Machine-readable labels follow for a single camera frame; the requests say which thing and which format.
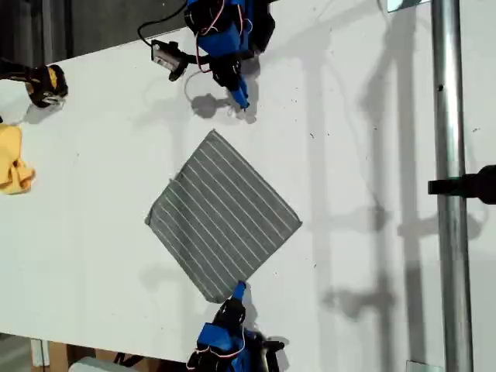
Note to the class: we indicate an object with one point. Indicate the yellow cloth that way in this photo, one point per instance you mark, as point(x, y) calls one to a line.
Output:
point(11, 162)

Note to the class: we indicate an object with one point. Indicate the white plastic container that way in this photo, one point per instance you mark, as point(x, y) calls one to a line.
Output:
point(93, 366)

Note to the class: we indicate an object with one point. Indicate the black camera box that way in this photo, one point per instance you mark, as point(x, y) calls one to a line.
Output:
point(164, 54)
point(273, 343)

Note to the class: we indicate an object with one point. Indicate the grey striped towel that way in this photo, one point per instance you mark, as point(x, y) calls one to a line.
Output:
point(221, 217)

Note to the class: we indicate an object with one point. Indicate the black clamp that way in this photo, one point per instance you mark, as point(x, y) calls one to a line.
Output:
point(465, 186)

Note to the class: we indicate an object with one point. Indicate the black camera stalk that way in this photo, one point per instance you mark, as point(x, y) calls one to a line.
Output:
point(193, 59)

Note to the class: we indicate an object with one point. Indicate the brown cardboard box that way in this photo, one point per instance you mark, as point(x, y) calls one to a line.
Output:
point(58, 356)

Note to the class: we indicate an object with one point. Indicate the white table leg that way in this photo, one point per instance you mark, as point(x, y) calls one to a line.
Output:
point(38, 352)

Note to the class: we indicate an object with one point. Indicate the steel post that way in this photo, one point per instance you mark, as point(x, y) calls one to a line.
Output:
point(449, 116)

